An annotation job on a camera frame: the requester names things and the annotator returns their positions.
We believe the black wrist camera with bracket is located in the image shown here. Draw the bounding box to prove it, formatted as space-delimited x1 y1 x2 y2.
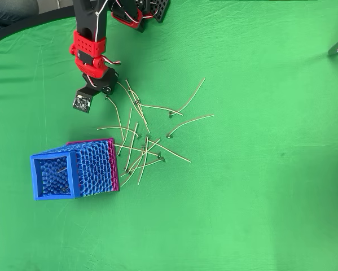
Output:
72 86 98 114

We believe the blue lattice box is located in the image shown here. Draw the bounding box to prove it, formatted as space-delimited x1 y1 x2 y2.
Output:
30 137 121 201

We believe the black perforated holder block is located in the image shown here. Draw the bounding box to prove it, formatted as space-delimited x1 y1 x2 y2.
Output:
153 0 172 23

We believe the blue jeans leg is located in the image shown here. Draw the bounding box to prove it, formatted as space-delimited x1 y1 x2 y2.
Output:
0 0 39 29

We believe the white red servo cable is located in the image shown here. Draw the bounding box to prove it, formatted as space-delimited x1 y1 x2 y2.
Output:
86 0 122 88

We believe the green cloth with black rim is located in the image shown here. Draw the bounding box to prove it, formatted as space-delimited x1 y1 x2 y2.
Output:
0 0 338 271

